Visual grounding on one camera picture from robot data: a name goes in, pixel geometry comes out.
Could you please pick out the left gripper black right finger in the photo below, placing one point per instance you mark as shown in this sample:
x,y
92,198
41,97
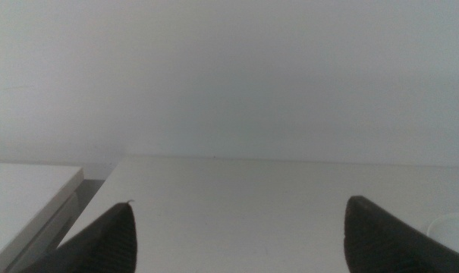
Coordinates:
x,y
377,242

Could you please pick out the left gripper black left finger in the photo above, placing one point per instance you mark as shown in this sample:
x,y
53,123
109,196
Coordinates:
x,y
107,242

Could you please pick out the white round base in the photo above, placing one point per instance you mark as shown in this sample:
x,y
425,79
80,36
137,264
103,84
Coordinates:
x,y
456,231

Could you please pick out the white side table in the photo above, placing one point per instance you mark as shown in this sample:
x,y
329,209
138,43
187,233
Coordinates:
x,y
20,201

